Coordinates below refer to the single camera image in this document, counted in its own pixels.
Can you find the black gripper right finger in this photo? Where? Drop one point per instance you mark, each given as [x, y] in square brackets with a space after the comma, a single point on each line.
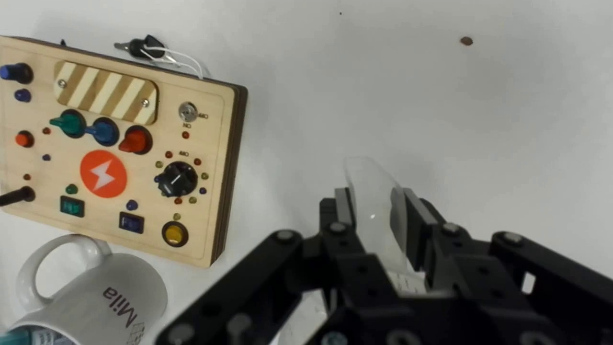
[484, 275]

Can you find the wooden switch busy board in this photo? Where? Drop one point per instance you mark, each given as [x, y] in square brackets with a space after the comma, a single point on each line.
[126, 147]

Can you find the white ceramic mug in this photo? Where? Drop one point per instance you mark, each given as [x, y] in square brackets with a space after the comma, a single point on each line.
[96, 300]

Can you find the teal item inside mug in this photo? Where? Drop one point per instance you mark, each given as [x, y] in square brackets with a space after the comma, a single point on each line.
[25, 337]

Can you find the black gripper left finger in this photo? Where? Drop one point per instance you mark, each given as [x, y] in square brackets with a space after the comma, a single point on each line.
[306, 281]

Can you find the stray brown bean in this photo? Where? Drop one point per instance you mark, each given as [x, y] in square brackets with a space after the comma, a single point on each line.
[465, 41]

